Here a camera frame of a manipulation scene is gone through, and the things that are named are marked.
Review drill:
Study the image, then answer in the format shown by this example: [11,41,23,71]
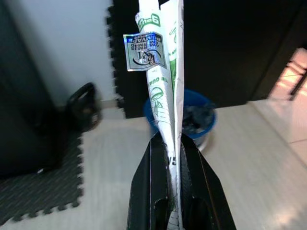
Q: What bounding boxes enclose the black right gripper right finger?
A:
[178,136,237,230]

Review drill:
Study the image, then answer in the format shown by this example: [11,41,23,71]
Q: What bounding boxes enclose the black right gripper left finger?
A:
[126,138,173,230]

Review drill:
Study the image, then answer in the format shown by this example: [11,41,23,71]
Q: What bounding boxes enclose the white green carton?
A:
[122,0,185,230]

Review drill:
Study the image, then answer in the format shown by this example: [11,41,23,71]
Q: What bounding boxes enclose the black room door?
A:
[182,0,307,108]

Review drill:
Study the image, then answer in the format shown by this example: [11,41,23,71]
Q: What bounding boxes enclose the blue plastic waste bin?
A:
[143,89,216,152]

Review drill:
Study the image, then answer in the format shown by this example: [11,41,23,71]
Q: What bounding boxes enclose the black crumpled plastic bag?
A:
[182,100,215,135]

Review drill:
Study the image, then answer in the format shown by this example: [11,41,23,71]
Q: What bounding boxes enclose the black kettlebell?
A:
[66,82,101,131]

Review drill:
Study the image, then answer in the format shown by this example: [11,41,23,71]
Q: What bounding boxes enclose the black foam puzzle mat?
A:
[105,6,149,118]

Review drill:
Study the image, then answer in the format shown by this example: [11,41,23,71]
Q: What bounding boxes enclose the black diamond-textured foam mat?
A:
[0,133,87,222]

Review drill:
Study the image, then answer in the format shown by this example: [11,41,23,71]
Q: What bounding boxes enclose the black wardrobe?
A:
[0,0,63,179]

